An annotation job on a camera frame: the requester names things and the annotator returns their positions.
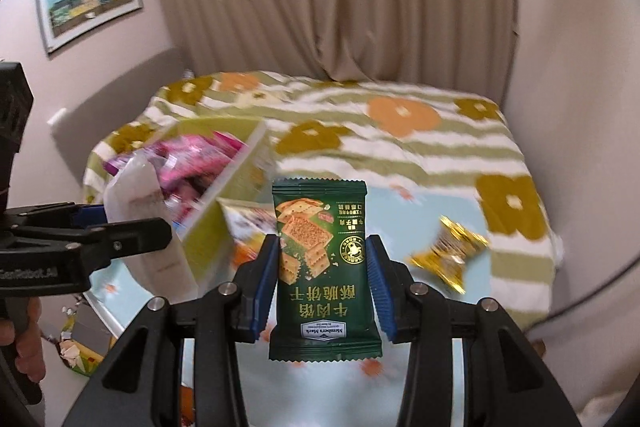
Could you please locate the green cardboard snack box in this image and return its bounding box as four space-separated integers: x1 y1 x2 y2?
102 116 274 293

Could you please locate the pink striped snack packet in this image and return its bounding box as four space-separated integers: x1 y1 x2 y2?
151 131 245 204

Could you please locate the gold foil candy wrapper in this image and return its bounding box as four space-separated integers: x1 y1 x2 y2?
408 216 489 295

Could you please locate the orange chiffon cake packet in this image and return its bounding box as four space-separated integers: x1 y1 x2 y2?
218 198 277 270

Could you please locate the dark green cracker packet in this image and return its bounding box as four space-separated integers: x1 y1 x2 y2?
269 178 382 363

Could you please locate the purple snack packet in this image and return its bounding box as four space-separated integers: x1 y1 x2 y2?
103 142 168 176

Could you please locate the left hand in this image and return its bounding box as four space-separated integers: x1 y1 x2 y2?
0 297 46 384

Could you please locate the grey white snack packet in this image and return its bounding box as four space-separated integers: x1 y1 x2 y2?
103 152 198 303

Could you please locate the blue daisy tablecloth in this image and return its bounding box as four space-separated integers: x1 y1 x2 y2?
89 183 494 427

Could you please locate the floral striped quilt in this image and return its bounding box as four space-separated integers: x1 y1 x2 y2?
82 72 556 326

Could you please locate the white wall switch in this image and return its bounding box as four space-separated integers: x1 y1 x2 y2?
47 107 67 127

